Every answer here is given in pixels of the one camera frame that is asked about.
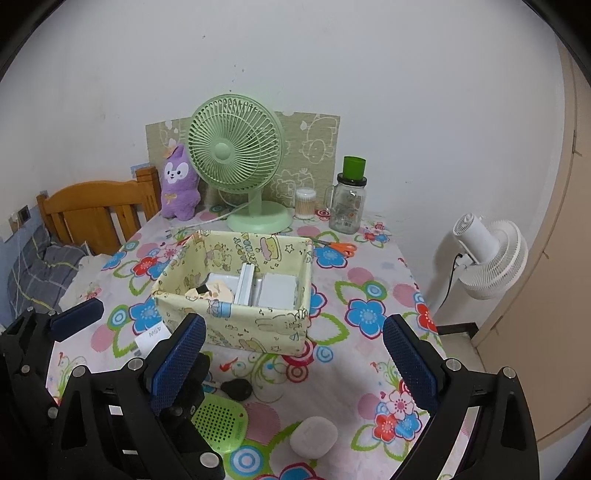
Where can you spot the white floor fan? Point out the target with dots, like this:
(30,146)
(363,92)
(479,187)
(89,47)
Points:
(496,258)

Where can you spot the purple plush toy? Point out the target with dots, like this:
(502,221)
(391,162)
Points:
(180,194)

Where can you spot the grey plaid bedding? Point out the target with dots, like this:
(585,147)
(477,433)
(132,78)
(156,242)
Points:
(46,267)

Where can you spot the white card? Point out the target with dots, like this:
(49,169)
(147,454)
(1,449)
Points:
(150,339)

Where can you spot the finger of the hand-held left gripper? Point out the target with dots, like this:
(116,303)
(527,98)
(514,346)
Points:
(196,383)
(78,316)

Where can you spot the small beige item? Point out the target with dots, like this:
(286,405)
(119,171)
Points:
(217,291)

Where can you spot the black key fob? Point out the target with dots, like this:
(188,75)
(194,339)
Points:
(238,390)

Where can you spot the yellow printed fabric box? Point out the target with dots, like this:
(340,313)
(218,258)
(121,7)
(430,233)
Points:
(258,327)

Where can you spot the wall outlet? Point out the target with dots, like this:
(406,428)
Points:
(23,214)

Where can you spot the floral tablecloth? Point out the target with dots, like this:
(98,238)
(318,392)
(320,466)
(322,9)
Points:
(351,286)

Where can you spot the cotton swab container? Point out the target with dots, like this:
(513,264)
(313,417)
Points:
(305,205)

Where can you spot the green printed cardboard sheet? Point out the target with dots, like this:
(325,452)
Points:
(314,147)

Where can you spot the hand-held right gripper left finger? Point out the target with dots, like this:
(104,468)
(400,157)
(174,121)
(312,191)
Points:
(180,360)

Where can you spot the green desk fan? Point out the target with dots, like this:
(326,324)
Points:
(224,152)

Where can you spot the glass jar with green lid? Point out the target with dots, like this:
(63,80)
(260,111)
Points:
(348,207)

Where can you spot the white rounded case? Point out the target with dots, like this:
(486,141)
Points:
(314,436)

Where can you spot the white rectangular box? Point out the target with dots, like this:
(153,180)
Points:
(277,290)

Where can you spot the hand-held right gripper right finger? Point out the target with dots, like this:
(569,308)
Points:
(411,364)

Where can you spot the beige door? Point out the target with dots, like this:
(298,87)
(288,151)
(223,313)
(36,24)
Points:
(554,277)

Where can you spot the green perforated plastic gadget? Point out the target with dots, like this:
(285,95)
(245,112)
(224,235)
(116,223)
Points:
(221,422)

